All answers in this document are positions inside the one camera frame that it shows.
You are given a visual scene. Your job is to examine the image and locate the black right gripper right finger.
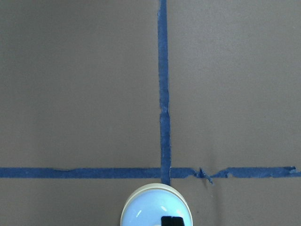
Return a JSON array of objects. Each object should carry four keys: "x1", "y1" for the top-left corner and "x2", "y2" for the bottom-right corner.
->
[{"x1": 172, "y1": 217, "x2": 184, "y2": 226}]

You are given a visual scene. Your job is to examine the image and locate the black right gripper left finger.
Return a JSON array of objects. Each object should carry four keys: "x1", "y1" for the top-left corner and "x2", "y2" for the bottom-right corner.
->
[{"x1": 161, "y1": 216, "x2": 173, "y2": 226}]

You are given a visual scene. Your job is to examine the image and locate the light blue call bell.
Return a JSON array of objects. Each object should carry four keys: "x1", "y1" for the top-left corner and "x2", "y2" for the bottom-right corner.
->
[{"x1": 120, "y1": 183, "x2": 193, "y2": 226}]

